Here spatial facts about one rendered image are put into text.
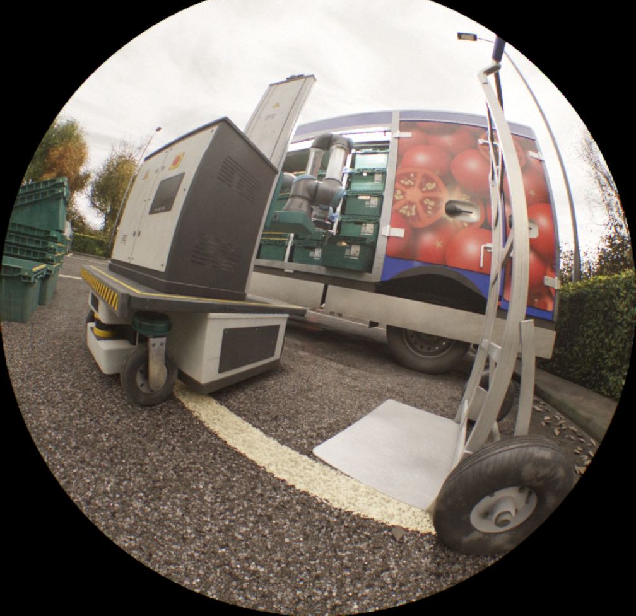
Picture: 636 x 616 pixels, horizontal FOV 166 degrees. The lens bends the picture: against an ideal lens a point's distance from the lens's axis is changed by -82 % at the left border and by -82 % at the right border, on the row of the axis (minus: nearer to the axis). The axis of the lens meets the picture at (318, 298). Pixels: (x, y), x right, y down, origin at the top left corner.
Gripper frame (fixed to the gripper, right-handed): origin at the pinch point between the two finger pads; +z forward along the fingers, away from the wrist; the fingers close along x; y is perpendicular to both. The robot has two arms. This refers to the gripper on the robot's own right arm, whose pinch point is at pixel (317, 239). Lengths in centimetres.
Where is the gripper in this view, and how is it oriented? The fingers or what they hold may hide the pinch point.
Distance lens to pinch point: 149.0
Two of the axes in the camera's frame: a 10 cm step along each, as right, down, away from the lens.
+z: -2.2, 8.8, 4.1
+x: 9.2, 3.3, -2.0
